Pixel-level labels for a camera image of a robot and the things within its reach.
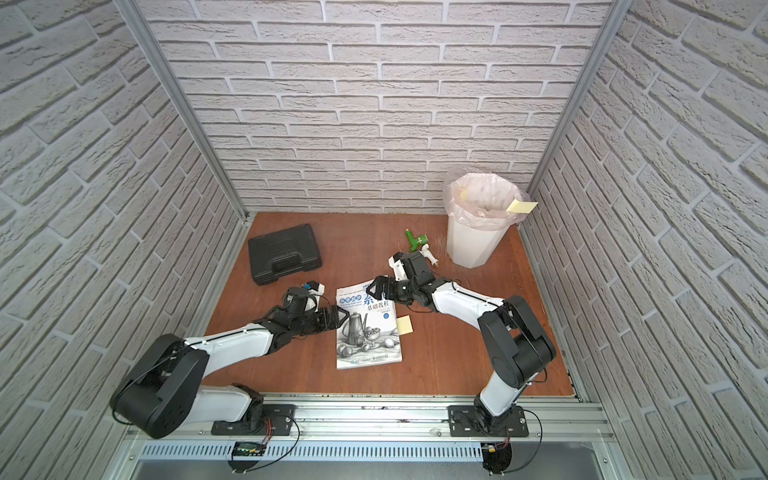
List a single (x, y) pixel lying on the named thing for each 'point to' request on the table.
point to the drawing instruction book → (369, 336)
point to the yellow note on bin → (521, 207)
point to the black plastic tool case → (284, 253)
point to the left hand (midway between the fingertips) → (334, 309)
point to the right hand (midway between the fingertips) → (381, 291)
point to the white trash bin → (472, 247)
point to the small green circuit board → (244, 448)
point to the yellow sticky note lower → (404, 325)
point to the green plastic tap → (414, 243)
